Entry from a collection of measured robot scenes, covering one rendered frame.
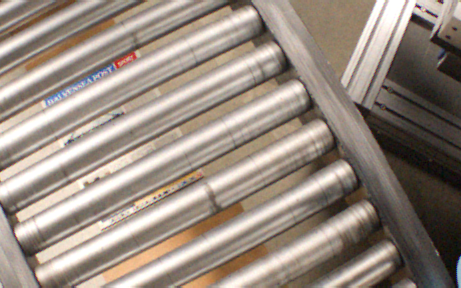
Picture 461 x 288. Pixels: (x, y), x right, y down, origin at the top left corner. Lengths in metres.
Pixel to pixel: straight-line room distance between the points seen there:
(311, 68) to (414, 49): 0.74
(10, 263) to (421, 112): 1.03
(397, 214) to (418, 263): 0.08
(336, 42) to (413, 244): 1.02
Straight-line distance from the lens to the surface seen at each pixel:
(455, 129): 1.74
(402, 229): 1.05
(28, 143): 1.06
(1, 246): 1.04
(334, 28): 2.00
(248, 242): 1.01
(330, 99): 1.07
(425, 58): 1.79
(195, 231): 1.82
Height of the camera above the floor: 1.80
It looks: 75 degrees down
